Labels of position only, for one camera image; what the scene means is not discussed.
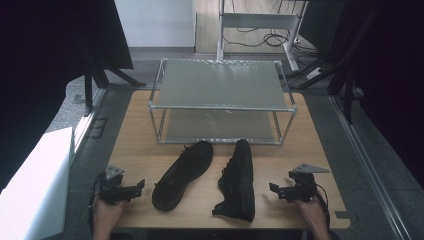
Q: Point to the black shoe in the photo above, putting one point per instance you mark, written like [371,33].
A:
[184,175]
[237,183]

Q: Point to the person's left hand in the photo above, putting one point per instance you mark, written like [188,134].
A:
[106,215]

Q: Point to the person's right hand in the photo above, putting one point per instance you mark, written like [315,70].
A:
[311,213]

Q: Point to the white metal desk frame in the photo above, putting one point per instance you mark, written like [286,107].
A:
[258,26]

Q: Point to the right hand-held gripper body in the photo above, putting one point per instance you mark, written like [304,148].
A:
[301,186]

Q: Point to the wooden table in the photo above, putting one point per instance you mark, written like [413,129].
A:
[310,146]

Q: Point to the black tripod stand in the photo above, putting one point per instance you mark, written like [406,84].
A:
[100,71]
[336,71]

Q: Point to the white power strip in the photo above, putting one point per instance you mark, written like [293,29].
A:
[314,73]

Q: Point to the white box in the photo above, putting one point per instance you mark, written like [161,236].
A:
[35,186]

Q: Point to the grey two-tier shoe rack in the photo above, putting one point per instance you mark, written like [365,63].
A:
[221,100]

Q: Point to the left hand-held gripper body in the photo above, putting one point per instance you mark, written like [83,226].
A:
[111,188]

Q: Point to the dark curtain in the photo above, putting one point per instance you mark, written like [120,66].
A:
[386,76]
[50,66]

